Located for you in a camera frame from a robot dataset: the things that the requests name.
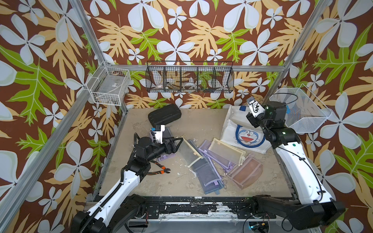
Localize white wire basket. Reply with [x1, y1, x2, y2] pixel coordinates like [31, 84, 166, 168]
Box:
[86, 62, 132, 106]

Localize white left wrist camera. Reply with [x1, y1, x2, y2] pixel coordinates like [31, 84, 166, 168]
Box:
[150, 125, 165, 144]

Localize orange black pliers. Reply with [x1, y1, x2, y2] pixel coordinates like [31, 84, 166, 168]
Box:
[145, 160, 172, 176]

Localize black hard zipper case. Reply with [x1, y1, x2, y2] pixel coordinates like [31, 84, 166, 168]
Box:
[148, 104, 182, 127]

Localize purple mesh pouch centre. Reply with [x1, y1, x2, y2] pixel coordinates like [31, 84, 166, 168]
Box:
[198, 140, 236, 173]

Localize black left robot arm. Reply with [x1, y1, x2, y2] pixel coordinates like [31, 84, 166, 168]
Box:
[71, 134, 184, 233]

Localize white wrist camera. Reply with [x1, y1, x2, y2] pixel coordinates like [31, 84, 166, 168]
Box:
[150, 125, 165, 144]
[247, 97, 265, 118]

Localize pink mesh pouch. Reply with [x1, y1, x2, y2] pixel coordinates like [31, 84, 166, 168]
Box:
[228, 156, 263, 190]

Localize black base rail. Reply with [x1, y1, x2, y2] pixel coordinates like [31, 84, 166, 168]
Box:
[116, 196, 277, 219]

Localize white Doraemon canvas bag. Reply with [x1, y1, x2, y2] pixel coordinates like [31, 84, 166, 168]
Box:
[220, 105, 271, 154]

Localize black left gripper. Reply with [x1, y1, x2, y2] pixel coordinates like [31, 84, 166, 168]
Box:
[145, 135, 181, 164]

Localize cream mesh pouch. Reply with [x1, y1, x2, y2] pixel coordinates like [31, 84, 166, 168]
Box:
[208, 138, 246, 166]
[176, 137, 203, 168]

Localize purple mesh pouch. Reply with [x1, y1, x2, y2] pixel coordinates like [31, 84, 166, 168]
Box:
[157, 153, 175, 162]
[198, 140, 236, 173]
[191, 158, 224, 195]

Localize grey mesh pouch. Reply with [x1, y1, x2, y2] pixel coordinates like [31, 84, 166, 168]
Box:
[188, 139, 199, 152]

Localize purple mesh pouch bottom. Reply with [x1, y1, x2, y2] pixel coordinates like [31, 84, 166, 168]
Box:
[191, 158, 224, 195]

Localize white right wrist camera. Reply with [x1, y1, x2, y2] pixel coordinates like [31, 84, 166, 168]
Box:
[247, 97, 265, 118]

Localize white hexagonal mesh basket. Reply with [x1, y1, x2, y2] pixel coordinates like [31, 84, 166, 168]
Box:
[270, 86, 332, 135]

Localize black wire basket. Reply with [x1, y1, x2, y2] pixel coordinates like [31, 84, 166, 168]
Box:
[144, 61, 234, 93]

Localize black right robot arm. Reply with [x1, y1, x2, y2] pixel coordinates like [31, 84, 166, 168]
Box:
[246, 97, 346, 230]

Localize purple mesh pouch left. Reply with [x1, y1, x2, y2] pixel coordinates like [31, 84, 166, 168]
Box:
[157, 153, 175, 162]

